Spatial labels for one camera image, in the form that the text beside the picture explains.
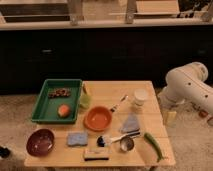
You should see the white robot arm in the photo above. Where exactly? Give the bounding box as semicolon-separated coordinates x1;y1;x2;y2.
158;62;213;127

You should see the orange bowl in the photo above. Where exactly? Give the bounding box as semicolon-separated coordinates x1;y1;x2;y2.
84;106;112;132

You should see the purple bowl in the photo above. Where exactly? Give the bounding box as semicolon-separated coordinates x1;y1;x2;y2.
26;129;55;157

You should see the green cup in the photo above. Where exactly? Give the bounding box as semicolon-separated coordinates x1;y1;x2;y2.
80;94;91;109

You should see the white cup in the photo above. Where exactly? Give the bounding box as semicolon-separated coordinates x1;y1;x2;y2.
133;89;148;107

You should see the wooden table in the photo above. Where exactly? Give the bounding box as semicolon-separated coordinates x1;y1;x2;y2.
24;81;175;168

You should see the grey folded cloth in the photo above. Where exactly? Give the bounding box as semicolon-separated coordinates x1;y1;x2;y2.
120;114;140;133

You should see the orange fruit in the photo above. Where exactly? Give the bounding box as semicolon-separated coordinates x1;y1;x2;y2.
57;104;71;118

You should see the green plastic tray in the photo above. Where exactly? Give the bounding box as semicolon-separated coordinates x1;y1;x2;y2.
31;79;82;124

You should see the brown granola bar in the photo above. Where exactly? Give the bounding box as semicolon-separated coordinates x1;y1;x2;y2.
48;88;71;98

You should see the metal measuring cup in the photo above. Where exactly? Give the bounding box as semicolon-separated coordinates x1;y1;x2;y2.
120;136;134;152

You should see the blue sponge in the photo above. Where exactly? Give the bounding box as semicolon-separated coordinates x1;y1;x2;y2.
67;132;88;146

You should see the green chili pepper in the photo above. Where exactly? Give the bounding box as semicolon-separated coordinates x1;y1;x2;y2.
144;132;164;162

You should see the wooden eraser block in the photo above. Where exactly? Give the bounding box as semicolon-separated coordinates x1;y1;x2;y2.
83;148;109;161

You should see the yellow block on floor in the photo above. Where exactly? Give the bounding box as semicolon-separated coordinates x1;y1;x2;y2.
164;111;177;125

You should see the black object on floor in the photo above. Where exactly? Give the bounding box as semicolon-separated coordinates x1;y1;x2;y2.
0;146;10;158

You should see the dish brush white handle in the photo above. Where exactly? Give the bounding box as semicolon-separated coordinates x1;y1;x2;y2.
96;131;140;147

